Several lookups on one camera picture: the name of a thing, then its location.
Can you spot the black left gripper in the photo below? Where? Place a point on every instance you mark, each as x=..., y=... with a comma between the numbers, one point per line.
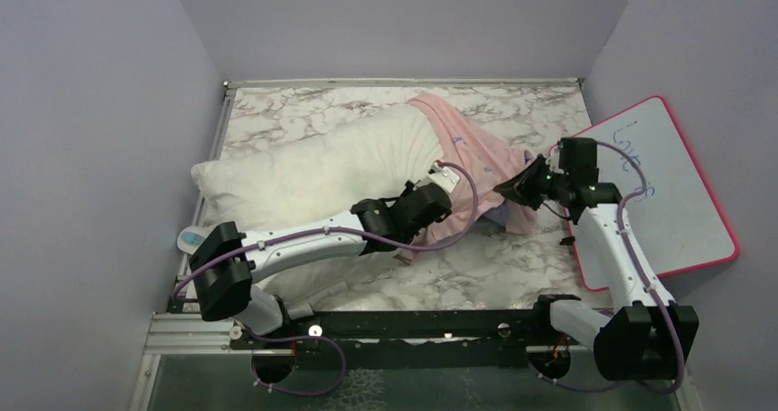
x=409, y=188

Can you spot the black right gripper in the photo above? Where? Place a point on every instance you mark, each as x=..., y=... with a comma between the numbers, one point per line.
x=520, y=189

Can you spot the Elsa print pink-lined pillowcase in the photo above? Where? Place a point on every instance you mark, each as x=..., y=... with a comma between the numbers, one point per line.
x=488, y=159

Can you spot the white pillow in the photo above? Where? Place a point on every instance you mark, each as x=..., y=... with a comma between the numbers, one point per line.
x=308, y=180

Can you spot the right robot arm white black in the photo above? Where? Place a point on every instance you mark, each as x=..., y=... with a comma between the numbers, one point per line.
x=649, y=336

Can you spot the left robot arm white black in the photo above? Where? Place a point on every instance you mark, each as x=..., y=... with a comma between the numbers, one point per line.
x=228, y=265

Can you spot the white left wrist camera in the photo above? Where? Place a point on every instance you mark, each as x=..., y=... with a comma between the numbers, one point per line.
x=444, y=177

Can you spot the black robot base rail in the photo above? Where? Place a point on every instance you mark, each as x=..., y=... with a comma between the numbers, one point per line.
x=342, y=341

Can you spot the aluminium table frame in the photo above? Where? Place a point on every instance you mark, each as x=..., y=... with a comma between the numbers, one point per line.
x=489, y=268

